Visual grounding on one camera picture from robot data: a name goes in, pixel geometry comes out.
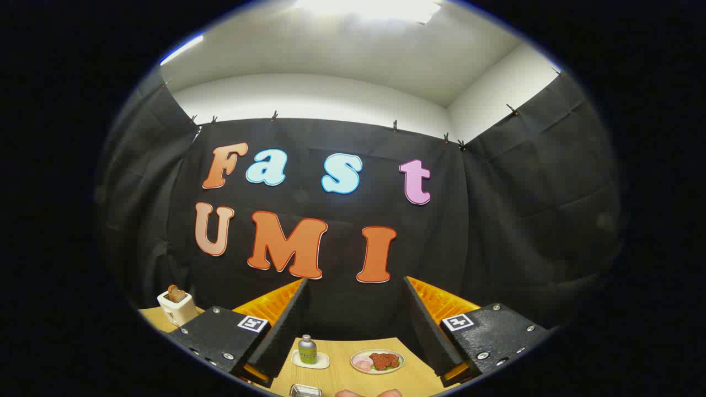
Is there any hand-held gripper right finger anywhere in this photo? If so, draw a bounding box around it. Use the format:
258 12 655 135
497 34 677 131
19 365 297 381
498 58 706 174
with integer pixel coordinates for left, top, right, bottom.
403 276 554 388

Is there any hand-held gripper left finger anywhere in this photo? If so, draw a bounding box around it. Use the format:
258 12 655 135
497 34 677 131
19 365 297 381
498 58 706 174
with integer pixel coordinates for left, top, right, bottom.
167 278 309 388

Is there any green soda bottle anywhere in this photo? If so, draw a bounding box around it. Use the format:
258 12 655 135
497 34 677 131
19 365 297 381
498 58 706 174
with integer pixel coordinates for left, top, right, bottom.
298 335 318 365

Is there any white oval food plate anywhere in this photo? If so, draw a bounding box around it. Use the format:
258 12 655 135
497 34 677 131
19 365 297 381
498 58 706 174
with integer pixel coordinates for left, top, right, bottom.
350 349 405 375

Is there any white square coaster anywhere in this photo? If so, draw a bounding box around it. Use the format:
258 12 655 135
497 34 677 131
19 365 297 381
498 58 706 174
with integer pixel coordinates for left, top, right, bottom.
291 350 330 369

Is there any cream white toaster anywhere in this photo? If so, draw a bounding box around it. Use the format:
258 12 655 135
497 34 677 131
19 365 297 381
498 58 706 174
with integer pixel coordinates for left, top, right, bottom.
157 289 198 327

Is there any row of small black clips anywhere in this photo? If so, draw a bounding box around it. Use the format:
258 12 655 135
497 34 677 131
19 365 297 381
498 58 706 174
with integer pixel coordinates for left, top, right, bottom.
160 66 563 152

